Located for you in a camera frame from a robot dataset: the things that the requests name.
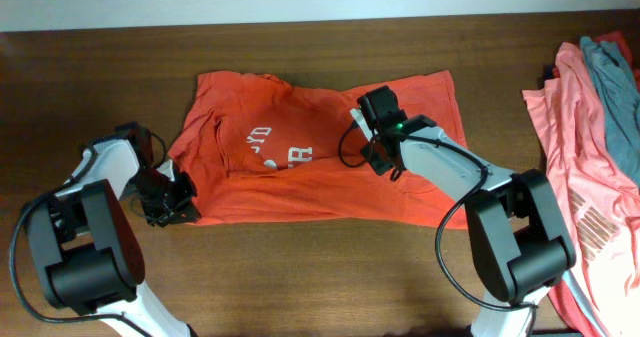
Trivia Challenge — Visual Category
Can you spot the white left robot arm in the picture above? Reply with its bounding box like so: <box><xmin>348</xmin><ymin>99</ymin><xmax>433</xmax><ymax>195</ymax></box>
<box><xmin>8</xmin><ymin>122</ymin><xmax>200</xmax><ymax>337</ymax></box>

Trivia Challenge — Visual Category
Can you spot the red garment in pile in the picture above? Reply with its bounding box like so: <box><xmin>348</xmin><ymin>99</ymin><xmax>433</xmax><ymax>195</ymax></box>
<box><xmin>595</xmin><ymin>31</ymin><xmax>639</xmax><ymax>87</ymax></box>

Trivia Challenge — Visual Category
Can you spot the pink t-shirt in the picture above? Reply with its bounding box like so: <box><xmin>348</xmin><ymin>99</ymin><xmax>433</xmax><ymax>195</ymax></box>
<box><xmin>522</xmin><ymin>43</ymin><xmax>639</xmax><ymax>336</ymax></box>

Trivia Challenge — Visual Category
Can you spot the orange printed t-shirt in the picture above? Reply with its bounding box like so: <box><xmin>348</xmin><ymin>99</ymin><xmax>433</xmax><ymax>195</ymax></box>
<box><xmin>169</xmin><ymin>71</ymin><xmax>466</xmax><ymax>229</ymax></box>

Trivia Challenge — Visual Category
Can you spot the grey t-shirt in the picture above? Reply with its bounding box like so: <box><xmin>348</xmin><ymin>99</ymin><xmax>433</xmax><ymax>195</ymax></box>
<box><xmin>580</xmin><ymin>36</ymin><xmax>639</xmax><ymax>185</ymax></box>

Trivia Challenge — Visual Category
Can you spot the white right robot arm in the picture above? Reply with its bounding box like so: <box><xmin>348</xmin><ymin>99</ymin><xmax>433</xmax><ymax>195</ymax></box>
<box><xmin>351</xmin><ymin>86</ymin><xmax>576</xmax><ymax>336</ymax></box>

